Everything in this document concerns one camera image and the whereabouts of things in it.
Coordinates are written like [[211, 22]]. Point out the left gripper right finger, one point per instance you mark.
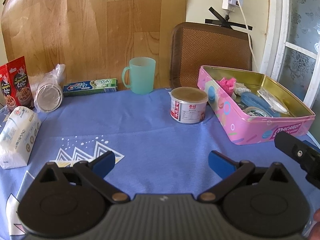
[[232, 173]]

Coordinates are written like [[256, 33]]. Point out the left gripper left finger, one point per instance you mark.
[[92, 174]]

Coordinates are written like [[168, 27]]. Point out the bagged smiley keychain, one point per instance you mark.
[[273, 102]]

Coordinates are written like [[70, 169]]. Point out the light blue plastic case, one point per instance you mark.
[[249, 99]]

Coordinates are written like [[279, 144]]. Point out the pink knitted cloth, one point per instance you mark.
[[227, 85]]

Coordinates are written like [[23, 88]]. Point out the person's right hand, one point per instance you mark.
[[312, 229]]

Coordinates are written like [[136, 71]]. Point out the blue patterned tablecloth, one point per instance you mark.
[[158, 154]]

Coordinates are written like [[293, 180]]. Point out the pink macaron biscuit tin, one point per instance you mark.
[[243, 129]]

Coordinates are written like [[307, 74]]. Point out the red white food can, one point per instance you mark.
[[188, 105]]

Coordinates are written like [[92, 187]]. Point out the white tissue pack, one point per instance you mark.
[[18, 137]]

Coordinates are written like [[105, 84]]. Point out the Crest toothpaste box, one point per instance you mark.
[[90, 87]]

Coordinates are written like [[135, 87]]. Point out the bagged stack plastic cups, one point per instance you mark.
[[49, 92]]

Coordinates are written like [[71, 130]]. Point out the white framed glass door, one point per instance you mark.
[[291, 54]]

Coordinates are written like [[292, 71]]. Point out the mint green plastic mug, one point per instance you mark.
[[139, 75]]

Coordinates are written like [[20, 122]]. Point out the red cocoa snack box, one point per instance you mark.
[[15, 84]]

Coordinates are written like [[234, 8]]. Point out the brown woven chair back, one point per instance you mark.
[[195, 44]]

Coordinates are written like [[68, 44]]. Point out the wood-pattern vinyl sheet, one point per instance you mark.
[[94, 39]]

